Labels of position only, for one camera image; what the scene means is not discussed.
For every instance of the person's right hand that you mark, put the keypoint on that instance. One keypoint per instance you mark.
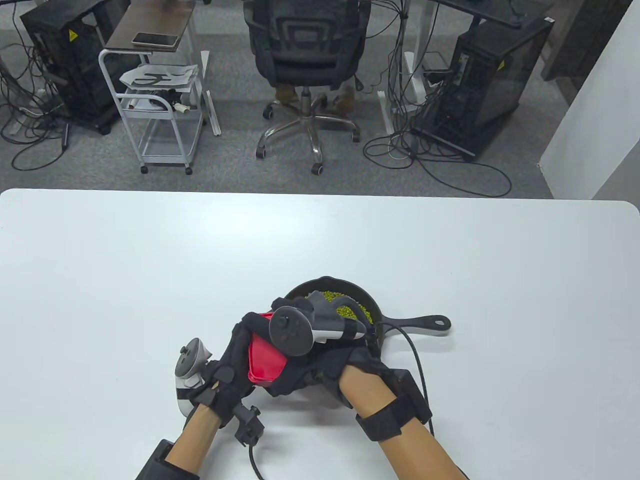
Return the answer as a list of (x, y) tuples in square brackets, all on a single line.
[(325, 365)]

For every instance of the person's left hand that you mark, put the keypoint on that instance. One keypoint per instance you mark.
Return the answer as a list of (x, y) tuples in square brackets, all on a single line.
[(230, 370)]

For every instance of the red container lid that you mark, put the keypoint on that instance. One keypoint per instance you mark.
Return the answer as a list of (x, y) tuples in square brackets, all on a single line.
[(265, 360)]

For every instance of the pile of green mung beans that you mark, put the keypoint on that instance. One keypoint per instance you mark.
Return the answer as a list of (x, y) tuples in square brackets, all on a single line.
[(350, 311)]

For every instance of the black cast iron frying pan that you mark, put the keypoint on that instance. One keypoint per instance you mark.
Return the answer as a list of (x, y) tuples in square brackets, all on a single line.
[(420, 324)]

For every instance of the person's left forearm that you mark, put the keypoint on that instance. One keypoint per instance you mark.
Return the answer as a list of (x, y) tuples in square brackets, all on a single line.
[(192, 440)]

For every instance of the person's right forearm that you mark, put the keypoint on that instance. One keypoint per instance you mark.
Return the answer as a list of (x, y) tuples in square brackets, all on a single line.
[(415, 450)]

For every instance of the white and grey controller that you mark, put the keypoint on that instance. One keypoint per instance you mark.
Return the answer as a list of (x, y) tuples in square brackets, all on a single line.
[(192, 357), (292, 332)]

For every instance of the white rolling cart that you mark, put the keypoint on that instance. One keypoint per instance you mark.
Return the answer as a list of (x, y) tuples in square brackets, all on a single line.
[(150, 112)]

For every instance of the white table leg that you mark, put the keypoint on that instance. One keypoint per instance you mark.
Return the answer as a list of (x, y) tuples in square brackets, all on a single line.
[(210, 95)]

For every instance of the white plastic device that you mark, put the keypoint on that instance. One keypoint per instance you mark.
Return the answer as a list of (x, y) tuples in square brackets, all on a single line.
[(150, 102)]

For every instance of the white printed paper sheets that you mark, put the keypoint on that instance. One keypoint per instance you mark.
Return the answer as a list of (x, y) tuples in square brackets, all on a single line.
[(160, 77)]

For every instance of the black mesh office chair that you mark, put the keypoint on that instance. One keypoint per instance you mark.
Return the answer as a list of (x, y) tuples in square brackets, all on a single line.
[(305, 45)]

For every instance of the black computer tower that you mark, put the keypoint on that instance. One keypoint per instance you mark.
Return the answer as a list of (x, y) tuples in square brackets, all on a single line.
[(500, 90), (75, 75)]

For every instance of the black smartphone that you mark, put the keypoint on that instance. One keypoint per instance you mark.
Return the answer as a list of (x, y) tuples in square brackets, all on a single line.
[(155, 40)]

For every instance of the brown wooden side table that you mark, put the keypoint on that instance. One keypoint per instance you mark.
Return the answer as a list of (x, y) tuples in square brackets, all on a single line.
[(150, 20)]

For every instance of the black desk top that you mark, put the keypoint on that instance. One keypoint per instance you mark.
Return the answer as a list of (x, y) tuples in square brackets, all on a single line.
[(495, 10)]

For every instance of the white desk frame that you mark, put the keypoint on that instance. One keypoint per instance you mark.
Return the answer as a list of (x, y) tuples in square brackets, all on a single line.
[(422, 30)]

